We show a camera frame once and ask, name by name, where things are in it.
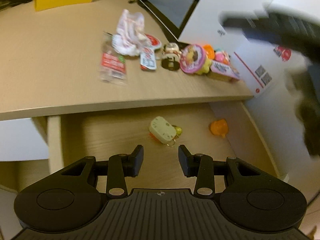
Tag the round pink toy case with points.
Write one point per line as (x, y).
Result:
(194, 60)

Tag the orange plastic toy on desk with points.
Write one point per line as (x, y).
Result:
(210, 52)

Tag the large white cardboard box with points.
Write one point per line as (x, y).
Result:
(260, 64)

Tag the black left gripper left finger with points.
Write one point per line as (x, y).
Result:
(117, 168)

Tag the pink toy on desk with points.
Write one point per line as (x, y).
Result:
(222, 57)

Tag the white pink cloth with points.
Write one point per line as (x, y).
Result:
(130, 36)

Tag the pink illustrated package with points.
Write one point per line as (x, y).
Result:
(223, 72)

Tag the red white paddle-shaped package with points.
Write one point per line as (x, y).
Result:
(147, 56)

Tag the small black white figurine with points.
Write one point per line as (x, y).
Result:
(171, 56)

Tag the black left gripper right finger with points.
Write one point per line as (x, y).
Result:
(204, 168)

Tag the clear plastic water bottle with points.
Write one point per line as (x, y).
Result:
(112, 67)

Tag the orange plastic toy in drawer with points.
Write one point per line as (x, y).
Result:
(219, 128)

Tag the cream cat-face keychain toy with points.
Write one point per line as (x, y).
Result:
(164, 132)

